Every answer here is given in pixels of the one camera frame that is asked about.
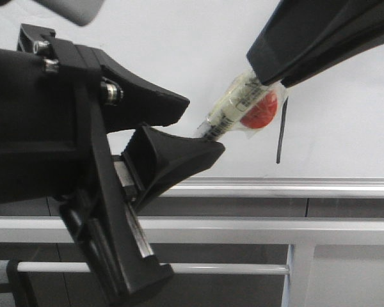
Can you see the white horizontal rod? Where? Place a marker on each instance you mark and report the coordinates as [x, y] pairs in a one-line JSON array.
[[179, 268]]

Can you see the white whiteboard with aluminium frame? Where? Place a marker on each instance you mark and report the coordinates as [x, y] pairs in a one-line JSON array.
[[333, 143]]

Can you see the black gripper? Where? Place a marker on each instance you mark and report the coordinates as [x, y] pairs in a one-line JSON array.
[[54, 142]]

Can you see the white whiteboard marker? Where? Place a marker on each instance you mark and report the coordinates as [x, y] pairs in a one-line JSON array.
[[243, 93]]

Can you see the black rod bracket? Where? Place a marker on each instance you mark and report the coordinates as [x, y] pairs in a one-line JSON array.
[[19, 285]]

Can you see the red round magnet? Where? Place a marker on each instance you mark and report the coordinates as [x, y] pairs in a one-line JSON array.
[[262, 113]]

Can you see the white metal table frame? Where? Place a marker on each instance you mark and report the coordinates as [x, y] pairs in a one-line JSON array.
[[302, 235]]

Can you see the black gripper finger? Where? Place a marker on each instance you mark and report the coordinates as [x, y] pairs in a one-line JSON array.
[[359, 26], [128, 100], [294, 29], [158, 161]]

